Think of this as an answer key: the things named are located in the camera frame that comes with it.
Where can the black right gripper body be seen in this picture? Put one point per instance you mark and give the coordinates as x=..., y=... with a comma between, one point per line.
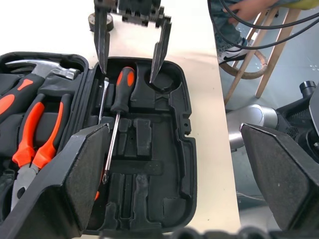
x=134, y=12

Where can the black plastic tool case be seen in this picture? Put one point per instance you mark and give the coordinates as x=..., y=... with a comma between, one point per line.
x=159, y=154

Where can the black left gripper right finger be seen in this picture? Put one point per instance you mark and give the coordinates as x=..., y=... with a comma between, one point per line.
x=286, y=179

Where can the white sneaker black swoosh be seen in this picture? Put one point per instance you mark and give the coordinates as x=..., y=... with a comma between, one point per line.
x=231, y=53

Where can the bystander bare hand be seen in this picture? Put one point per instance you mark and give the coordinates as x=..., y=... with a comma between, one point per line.
x=243, y=10

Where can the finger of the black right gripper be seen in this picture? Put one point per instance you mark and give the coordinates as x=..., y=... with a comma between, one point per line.
x=160, y=52
x=101, y=39

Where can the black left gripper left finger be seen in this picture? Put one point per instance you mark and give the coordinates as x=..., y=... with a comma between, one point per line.
x=62, y=194

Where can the blue jeans leg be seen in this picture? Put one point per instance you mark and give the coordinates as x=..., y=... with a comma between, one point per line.
x=221, y=32

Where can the wooden stool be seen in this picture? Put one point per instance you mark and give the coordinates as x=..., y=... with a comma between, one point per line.
x=272, y=64

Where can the silver and black robot body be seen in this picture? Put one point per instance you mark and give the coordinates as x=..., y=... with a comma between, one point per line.
x=259, y=117

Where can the bystander yellow garment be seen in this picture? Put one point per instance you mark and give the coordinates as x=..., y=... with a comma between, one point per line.
x=309, y=3

